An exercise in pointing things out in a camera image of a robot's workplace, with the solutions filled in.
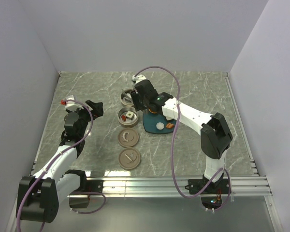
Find brown lid with bar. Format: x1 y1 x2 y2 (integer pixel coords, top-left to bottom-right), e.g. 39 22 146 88
118 147 141 170

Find brown lid with curl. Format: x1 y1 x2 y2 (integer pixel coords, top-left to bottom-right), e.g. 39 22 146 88
117 128 139 147

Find teal square plate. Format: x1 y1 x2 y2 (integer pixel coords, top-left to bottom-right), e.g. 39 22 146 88
143 110 176 134

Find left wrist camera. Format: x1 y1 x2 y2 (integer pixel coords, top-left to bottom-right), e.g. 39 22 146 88
60 95 78 111

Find near metal round container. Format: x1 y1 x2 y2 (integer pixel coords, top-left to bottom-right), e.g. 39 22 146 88
117 106 139 128

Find small orange sausages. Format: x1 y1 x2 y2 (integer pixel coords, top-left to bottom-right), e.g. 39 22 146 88
166 123 174 129

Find purple cable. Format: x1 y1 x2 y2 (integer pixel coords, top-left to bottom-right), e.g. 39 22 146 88
134 65 232 212
15 101 107 232

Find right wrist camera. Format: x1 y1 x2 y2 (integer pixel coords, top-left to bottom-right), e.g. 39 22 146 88
131 74 147 85

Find aluminium front rail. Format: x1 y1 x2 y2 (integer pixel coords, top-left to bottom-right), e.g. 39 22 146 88
87 176 272 198

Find far metal round container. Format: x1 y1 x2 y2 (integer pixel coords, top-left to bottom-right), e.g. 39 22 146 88
120 89 134 107

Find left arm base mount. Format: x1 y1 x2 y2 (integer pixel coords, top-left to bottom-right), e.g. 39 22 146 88
69 179 104 209

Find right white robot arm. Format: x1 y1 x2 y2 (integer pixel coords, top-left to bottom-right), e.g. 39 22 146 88
131 75 233 193

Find white tofu cube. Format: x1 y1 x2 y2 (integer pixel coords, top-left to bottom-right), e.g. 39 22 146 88
125 111 135 120

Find white rice block seaweed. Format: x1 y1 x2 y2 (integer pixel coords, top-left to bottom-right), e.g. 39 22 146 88
123 97 133 104

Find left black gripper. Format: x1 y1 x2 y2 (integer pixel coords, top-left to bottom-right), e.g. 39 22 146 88
66 100 103 137

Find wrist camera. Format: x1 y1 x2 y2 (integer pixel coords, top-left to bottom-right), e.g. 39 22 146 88
131 74 147 85
60 95 78 111

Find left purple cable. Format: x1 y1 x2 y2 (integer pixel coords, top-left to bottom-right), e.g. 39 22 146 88
15 101 107 232

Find white round slice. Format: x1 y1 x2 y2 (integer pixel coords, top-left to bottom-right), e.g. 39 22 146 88
156 122 165 130

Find metal round container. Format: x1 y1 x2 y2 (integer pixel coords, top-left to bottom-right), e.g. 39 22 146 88
120 89 134 107
117 106 139 128

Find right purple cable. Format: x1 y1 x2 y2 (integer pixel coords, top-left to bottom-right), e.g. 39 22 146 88
134 65 232 212

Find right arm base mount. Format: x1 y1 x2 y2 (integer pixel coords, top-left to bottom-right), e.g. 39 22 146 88
185 178 232 195

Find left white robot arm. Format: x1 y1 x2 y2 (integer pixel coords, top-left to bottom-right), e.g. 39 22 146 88
16 95 103 223

